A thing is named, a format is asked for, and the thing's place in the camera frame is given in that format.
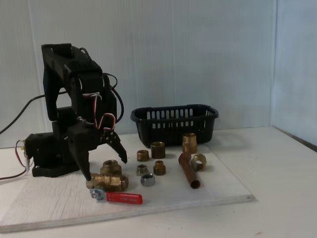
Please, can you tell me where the black camera cable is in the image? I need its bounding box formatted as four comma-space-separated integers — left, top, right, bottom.
103, 73, 126, 123

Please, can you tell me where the chrome nut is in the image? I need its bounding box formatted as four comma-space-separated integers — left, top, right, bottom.
140, 173, 156, 186

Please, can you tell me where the brass compression nut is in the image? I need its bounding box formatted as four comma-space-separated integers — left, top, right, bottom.
191, 153, 207, 172

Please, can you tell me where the brass sleeve coupling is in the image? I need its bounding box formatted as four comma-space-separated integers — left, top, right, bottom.
150, 141, 166, 159

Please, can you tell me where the brass hex bushing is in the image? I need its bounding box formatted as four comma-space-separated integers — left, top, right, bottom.
136, 149, 150, 162

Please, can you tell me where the small brass reducer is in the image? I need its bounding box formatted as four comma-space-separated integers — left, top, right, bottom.
153, 160, 166, 176

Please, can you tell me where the red white black servo wire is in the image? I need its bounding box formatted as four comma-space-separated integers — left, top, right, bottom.
83, 93, 117, 132

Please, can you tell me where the copper pipe piece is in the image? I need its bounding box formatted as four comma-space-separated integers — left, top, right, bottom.
178, 152, 201, 189

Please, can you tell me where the white wooden board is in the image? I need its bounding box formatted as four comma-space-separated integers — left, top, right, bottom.
0, 135, 256, 234

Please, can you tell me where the black power cable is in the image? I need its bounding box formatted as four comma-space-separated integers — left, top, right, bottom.
0, 95, 47, 134

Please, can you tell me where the black slotted plastic basket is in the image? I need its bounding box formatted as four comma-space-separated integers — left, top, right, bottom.
130, 104, 219, 148

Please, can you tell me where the chrome hex bushing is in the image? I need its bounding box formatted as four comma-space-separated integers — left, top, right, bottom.
135, 164, 149, 176

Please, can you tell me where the brass threaded adapter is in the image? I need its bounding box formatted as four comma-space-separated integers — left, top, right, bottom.
182, 133, 198, 154

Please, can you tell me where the brass ball valve red handle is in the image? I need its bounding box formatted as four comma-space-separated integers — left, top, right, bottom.
86, 173, 144, 205

